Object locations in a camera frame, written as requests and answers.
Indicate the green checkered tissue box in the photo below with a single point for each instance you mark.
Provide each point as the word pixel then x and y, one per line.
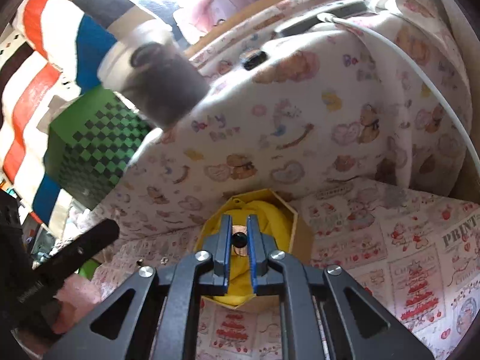
pixel 90 143

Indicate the baby bear printed cover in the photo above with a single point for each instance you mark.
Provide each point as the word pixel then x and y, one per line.
pixel 353 98

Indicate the person's left hand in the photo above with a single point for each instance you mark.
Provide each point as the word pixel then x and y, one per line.
pixel 77 298

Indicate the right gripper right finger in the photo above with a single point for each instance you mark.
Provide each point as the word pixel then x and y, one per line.
pixel 264 279

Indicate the yellow cloth lining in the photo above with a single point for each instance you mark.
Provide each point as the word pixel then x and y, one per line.
pixel 274 220

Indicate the gold octagonal jewelry box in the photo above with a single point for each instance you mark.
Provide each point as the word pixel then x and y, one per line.
pixel 300 248

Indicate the striped Paris curtain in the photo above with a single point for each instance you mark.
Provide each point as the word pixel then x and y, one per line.
pixel 52 57

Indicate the plastic jar with dark contents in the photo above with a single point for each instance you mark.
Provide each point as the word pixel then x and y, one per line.
pixel 147 67

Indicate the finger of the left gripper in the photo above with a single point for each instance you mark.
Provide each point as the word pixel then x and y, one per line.
pixel 86 239

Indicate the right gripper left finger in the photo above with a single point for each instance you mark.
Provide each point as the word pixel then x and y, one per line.
pixel 216 280

